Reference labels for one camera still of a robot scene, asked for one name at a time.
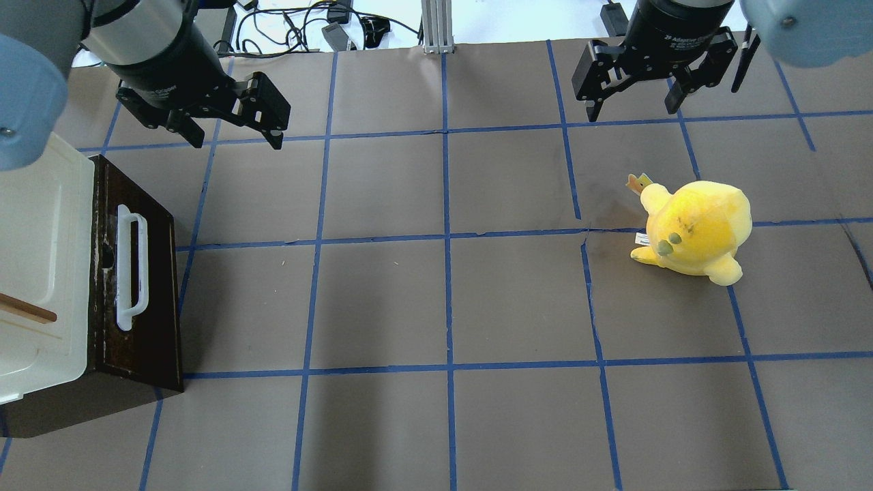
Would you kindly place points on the dark wooden drawer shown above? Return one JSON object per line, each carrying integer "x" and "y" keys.
{"x": 133, "y": 347}

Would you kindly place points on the cream white cabinet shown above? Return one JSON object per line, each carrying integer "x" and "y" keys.
{"x": 45, "y": 260}

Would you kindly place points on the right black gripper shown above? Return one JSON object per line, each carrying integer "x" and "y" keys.
{"x": 675, "y": 31}

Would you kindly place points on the wooden cabinet top handle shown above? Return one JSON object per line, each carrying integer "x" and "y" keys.
{"x": 27, "y": 310}

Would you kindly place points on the white drawer handle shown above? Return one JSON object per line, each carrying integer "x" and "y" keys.
{"x": 131, "y": 267}

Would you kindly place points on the aluminium frame post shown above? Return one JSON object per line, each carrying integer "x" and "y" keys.
{"x": 437, "y": 35}

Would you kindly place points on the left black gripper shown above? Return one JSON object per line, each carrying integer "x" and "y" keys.
{"x": 167, "y": 58}

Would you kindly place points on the yellow plush dinosaur toy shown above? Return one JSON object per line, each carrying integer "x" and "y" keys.
{"x": 696, "y": 230}

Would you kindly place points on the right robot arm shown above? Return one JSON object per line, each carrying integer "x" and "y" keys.
{"x": 806, "y": 34}

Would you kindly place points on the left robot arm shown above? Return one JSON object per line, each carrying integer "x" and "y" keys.
{"x": 39, "y": 42}

